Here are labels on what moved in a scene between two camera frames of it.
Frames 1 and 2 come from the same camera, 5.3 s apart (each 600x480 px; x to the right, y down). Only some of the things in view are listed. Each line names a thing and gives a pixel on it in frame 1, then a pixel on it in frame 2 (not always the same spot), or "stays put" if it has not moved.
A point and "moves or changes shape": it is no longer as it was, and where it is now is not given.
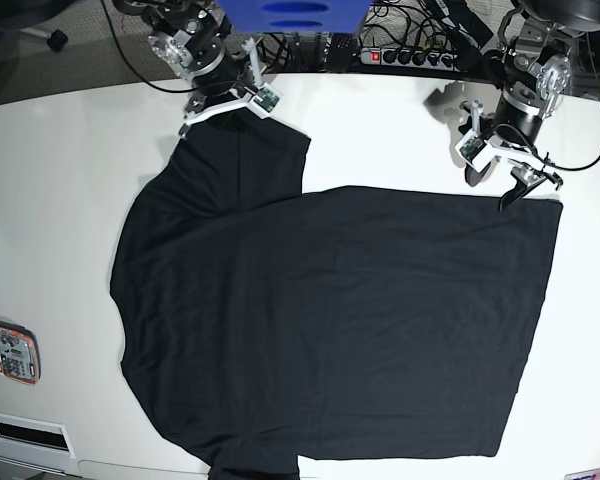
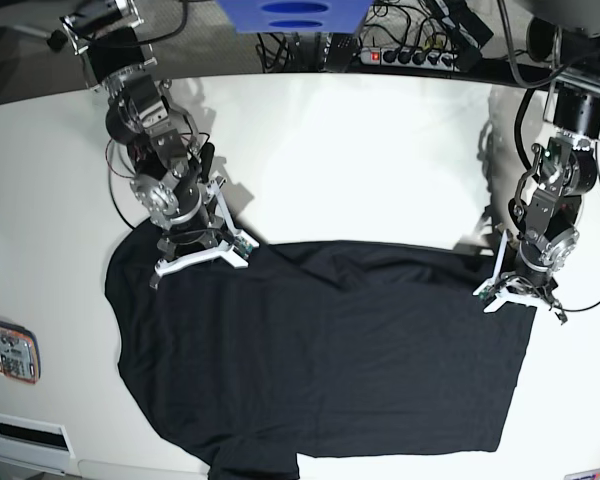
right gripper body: x=483 y=152 to x=517 y=288
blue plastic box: x=296 y=16 stays put
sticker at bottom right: x=591 y=474 stays put
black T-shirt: x=262 y=323 moves or changes shape
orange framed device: x=10 y=350 stays put
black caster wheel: x=57 y=40 stays put
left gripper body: x=263 y=98 to x=220 y=239
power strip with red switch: x=412 y=58 stays put
